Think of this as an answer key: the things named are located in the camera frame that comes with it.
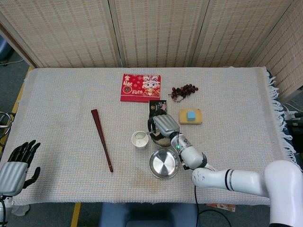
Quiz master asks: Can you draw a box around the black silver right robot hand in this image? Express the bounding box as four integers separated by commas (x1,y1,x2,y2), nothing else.
147,114,180,140

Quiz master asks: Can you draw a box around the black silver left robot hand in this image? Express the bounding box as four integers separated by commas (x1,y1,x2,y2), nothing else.
0,140,41,197

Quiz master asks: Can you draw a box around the small metal spoon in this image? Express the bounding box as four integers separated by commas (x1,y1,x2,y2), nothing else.
135,129,160,140

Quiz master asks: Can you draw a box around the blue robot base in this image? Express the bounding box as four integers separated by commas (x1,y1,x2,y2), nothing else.
98,202,199,227

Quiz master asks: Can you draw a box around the steel bowl with powder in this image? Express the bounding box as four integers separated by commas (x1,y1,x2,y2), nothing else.
150,131,175,148

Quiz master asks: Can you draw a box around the white paper cup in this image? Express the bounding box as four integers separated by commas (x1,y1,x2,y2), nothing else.
131,131,149,149

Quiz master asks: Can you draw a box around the empty steel plate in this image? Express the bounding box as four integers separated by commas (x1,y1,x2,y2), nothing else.
149,148,180,180

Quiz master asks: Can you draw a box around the orange printed snack packet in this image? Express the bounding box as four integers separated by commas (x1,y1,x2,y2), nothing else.
205,202,237,211

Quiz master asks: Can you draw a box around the small black packet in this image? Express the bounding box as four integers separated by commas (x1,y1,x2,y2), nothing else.
148,99,169,118

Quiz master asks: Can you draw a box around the yellow sponge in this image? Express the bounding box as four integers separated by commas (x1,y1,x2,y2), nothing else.
178,108,204,125

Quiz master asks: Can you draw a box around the dark red grape bunch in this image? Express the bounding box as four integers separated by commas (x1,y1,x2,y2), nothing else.
168,84,199,103

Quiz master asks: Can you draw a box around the red desk calendar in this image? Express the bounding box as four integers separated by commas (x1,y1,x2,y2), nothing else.
120,73,162,103

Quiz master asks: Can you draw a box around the folded dark red fan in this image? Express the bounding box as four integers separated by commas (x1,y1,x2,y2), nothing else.
90,109,114,173

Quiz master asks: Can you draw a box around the woven bamboo folding screen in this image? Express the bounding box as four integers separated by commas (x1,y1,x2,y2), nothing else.
0,0,303,102

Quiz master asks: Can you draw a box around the white woven tablecloth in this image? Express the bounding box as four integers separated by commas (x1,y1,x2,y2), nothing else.
10,67,299,206

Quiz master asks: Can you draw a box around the white power strip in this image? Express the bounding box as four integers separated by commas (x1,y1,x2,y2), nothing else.
283,110,303,120

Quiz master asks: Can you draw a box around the black box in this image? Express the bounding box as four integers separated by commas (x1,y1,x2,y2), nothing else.
285,118,303,145

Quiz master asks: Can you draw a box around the blue chair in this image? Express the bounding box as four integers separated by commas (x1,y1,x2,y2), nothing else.
0,37,12,63

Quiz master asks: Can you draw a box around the chrome metal frame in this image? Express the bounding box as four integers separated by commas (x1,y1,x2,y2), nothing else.
0,111,16,139

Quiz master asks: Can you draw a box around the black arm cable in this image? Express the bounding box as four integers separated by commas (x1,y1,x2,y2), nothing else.
193,185,201,227

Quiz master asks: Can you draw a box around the black floor cable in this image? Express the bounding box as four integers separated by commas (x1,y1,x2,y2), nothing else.
198,209,234,227

